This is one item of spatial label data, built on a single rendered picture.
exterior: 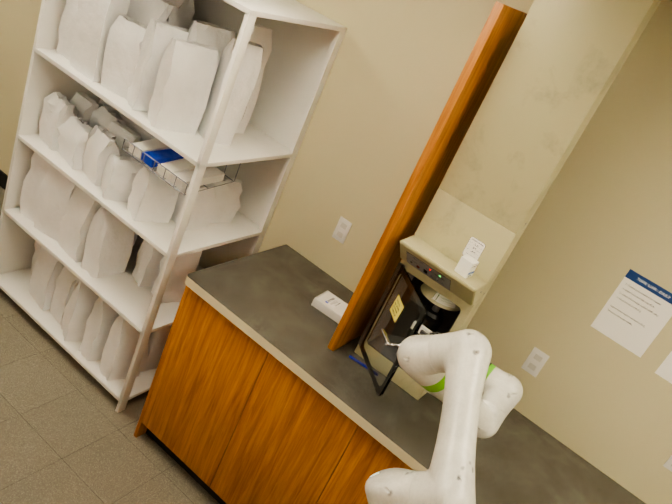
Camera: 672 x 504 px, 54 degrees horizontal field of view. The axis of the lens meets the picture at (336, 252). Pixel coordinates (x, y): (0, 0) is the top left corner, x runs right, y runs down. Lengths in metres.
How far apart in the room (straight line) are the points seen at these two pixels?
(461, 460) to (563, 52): 1.27
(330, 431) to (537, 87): 1.41
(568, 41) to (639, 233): 0.81
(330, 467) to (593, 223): 1.36
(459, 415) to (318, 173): 1.68
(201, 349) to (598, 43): 1.86
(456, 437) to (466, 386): 0.14
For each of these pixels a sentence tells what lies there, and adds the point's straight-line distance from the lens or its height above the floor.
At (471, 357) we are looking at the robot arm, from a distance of 1.82.
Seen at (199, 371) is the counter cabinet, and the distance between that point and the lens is 2.88.
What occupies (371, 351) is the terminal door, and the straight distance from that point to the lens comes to 2.55.
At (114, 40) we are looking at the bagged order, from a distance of 3.08.
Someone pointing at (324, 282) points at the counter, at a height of 0.94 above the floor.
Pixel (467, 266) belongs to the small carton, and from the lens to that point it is 2.30.
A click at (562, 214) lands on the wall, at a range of 2.71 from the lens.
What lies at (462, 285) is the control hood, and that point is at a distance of 2.30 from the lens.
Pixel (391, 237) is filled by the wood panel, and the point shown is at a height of 1.48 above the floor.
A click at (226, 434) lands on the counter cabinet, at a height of 0.41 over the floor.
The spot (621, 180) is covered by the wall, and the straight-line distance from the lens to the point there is 2.66.
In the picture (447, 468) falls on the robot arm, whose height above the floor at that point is 1.37.
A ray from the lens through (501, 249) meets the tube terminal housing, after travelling 2.34.
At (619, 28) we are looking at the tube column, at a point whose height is 2.41.
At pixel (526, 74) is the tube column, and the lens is 2.28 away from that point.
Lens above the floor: 2.38
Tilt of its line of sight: 25 degrees down
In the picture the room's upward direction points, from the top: 25 degrees clockwise
